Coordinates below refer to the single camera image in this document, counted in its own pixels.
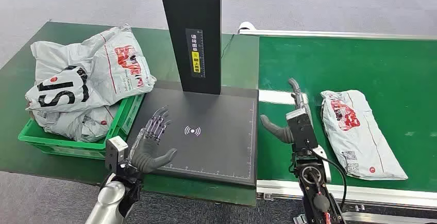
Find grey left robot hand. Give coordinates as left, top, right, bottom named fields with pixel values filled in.
left=129, top=105, right=178, bottom=175

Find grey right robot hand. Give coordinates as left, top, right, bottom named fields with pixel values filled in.
left=260, top=77, right=313, bottom=145

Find black scanning machine with column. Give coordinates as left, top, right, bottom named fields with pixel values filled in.
left=126, top=0, right=259, bottom=187

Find green conveyor belt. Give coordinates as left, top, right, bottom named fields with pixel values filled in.
left=257, top=36, right=437, bottom=193

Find white conveyor roller end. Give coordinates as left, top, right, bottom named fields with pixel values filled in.
left=238, top=21, right=257, bottom=35

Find green plastic crate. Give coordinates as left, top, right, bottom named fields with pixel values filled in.
left=18, top=93, right=146, bottom=161

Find large grey mailer bag red print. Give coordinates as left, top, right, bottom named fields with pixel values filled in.
left=30, top=24, right=157, bottom=106

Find white mailer bag black letters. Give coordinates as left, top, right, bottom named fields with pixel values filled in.
left=25, top=66, right=107, bottom=113

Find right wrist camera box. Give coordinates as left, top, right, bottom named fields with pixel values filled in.
left=286, top=108, right=319, bottom=152

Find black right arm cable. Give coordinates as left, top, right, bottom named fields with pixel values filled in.
left=305, top=142, right=348, bottom=211

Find aluminium conveyor side rail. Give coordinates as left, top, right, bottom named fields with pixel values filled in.
left=256, top=180, right=437, bottom=224
left=238, top=28, right=437, bottom=41

